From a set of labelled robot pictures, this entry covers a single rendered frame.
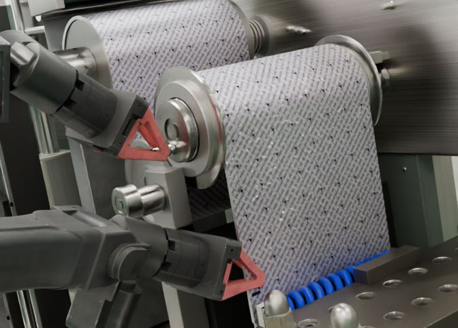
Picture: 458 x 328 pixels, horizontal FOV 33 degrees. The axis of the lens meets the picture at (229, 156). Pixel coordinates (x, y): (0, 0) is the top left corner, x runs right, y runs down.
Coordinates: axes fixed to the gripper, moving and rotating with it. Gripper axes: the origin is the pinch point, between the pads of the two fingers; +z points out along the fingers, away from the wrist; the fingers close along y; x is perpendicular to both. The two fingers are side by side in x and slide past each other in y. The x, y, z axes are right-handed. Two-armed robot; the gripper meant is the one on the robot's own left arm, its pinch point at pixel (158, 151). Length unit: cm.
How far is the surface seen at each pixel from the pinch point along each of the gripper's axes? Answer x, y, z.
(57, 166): -3, -66, 25
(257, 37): 27.9, -21.7, 21.7
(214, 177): 0.0, 5.2, 5.0
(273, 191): 1.9, 8.0, 11.7
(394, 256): 1.9, 15.5, 27.6
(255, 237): -3.9, 8.5, 11.8
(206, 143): 2.8, 5.3, 1.6
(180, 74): 9.0, 0.2, -2.3
